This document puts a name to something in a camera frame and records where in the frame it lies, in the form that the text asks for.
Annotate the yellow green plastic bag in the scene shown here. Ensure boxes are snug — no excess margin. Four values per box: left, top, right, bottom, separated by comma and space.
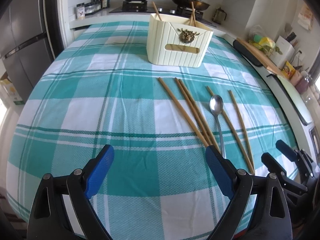
248, 25, 283, 57

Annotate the cream ribbed utensil holder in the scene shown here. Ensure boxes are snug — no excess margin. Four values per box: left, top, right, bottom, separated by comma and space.
146, 13, 213, 68

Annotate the cardboard box on floor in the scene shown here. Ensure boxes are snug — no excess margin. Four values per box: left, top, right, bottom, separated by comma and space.
1, 79, 25, 105

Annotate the bamboo chopstick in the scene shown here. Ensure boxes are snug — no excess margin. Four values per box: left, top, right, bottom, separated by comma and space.
189, 2, 196, 27
205, 86, 255, 174
228, 90, 256, 172
152, 1, 162, 21
158, 77, 203, 143
175, 78, 210, 147
178, 79, 220, 152

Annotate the black rolled mat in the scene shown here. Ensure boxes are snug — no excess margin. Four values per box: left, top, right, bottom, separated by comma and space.
233, 40, 263, 67

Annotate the wooden cutting board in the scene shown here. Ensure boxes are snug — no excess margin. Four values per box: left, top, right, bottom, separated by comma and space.
236, 37, 286, 78

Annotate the spice jar rack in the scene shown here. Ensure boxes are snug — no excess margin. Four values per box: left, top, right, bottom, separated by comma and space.
76, 1, 102, 20

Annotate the teal white checkered tablecloth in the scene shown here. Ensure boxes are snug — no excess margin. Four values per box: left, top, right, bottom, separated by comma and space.
7, 21, 297, 239

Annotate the metal spoon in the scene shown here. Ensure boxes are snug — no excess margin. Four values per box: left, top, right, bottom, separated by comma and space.
209, 95, 226, 158

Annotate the pink cup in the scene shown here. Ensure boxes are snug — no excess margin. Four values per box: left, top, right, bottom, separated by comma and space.
290, 70, 303, 86

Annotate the purple bottle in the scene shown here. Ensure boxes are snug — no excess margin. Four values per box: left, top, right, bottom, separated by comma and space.
295, 75, 311, 94

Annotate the hanging patterned kitchen towel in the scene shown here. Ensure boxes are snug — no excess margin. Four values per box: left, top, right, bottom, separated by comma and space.
298, 4, 313, 31

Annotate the white knife block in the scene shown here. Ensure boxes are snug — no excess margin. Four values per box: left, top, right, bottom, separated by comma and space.
270, 36, 295, 69

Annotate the grey double-door refrigerator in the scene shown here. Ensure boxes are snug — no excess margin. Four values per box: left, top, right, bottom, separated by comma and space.
1, 0, 54, 102

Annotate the light green cutting board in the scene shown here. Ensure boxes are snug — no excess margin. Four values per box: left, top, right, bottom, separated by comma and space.
276, 75, 313, 126

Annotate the black gas stove top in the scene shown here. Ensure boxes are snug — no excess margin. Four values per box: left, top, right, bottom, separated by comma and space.
110, 1, 217, 28

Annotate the dark wok glass lid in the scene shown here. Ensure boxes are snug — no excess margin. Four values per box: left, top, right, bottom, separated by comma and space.
172, 0, 210, 11

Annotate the dark glass french press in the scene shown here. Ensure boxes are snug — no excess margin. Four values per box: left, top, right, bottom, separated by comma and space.
213, 7, 227, 24

